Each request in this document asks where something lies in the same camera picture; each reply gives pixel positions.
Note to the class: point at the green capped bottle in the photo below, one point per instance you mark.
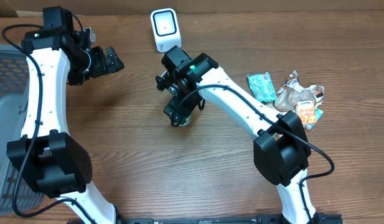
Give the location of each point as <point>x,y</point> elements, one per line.
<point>186,121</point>

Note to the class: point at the teal tissue pack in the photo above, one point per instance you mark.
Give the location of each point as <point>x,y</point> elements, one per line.
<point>319,114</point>

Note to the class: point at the green snack packet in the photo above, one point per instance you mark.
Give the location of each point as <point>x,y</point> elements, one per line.
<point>262,87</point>

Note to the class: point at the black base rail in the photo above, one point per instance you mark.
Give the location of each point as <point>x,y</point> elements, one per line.
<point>320,218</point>

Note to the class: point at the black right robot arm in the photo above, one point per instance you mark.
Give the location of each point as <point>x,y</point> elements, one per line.
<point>280,146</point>

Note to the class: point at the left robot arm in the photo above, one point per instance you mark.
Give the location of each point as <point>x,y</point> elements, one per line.
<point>46,157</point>

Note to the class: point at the grey plastic mesh basket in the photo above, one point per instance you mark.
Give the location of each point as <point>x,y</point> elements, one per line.
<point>14,77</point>

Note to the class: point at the orange tissue pack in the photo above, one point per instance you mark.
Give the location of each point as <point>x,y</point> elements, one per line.
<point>307,113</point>

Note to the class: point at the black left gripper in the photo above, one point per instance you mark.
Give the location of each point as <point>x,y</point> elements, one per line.
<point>103,68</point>

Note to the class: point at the white barcode scanner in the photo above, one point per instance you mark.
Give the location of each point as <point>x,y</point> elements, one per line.
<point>165,28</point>

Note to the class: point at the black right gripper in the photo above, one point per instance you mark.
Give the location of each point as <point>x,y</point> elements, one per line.
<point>188,109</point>

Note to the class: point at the beige plastic pouch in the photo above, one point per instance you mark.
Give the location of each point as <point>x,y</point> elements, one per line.
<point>293,92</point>

